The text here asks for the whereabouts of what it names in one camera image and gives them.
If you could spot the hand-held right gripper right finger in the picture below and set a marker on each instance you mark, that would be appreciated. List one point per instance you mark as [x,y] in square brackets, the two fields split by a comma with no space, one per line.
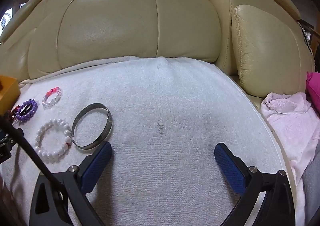
[228,166]

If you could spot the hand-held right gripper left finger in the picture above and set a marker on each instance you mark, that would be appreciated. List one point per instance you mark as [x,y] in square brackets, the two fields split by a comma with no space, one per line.
[97,163]

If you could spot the dark wooden furniture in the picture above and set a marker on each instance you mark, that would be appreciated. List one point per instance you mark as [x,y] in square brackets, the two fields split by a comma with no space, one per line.
[310,33]

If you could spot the pink towel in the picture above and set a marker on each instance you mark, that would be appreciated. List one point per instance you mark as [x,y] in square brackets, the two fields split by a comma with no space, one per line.
[292,121]

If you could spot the orange cardboard box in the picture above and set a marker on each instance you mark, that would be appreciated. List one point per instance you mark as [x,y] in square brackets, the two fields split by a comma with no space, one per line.
[8,91]

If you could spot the grey cloth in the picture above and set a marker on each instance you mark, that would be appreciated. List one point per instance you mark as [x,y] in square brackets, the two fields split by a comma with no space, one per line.
[312,186]

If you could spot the white towel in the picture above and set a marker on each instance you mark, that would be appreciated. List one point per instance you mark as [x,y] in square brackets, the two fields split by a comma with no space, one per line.
[162,106]

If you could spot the magenta cushion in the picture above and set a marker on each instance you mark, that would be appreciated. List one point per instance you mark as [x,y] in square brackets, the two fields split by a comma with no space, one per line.
[314,88]

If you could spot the cream leather sofa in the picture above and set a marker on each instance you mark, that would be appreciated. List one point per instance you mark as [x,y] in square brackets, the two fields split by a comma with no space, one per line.
[125,28]

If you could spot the metal bangle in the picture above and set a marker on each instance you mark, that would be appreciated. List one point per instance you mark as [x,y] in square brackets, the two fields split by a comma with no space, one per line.
[109,122]

